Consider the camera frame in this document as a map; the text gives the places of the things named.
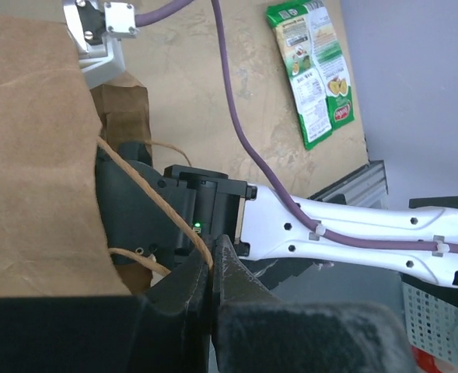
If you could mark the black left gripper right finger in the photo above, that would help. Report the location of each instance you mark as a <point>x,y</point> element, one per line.
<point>254,331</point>

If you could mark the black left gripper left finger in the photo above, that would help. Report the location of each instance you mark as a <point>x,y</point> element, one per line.
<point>165,329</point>

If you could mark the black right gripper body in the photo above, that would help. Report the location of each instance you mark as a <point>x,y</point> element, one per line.
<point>131,219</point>

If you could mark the brown paper bag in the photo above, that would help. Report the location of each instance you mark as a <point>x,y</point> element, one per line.
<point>52,241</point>

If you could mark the green white snack bag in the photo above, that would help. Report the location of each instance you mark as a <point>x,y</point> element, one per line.
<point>316,67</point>

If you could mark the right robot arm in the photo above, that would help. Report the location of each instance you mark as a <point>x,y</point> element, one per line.
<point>421,243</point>

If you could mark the white perforated basket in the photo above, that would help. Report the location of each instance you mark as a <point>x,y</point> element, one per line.
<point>432,329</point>

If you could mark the aluminium table frame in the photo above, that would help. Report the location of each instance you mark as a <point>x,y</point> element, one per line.
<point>365,187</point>

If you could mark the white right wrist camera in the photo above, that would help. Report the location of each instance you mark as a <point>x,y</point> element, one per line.
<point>97,29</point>

